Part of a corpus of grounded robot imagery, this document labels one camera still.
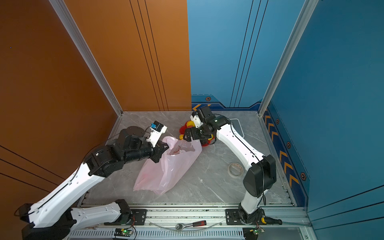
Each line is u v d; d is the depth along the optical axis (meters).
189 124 1.03
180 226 0.69
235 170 0.89
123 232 0.71
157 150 0.53
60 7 0.69
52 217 0.39
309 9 0.70
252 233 0.71
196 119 0.74
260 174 0.43
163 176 0.62
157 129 0.53
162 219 0.74
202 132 0.67
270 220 0.70
